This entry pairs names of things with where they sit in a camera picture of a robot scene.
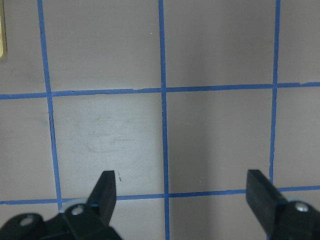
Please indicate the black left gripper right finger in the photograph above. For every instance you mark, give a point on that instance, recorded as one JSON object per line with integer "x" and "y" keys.
{"x": 263, "y": 198}

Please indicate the wooden mug tree stand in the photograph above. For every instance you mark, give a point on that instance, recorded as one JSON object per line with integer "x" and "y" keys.
{"x": 3, "y": 41}

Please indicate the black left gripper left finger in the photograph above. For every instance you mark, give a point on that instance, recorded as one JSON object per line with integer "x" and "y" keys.
{"x": 103, "y": 197}

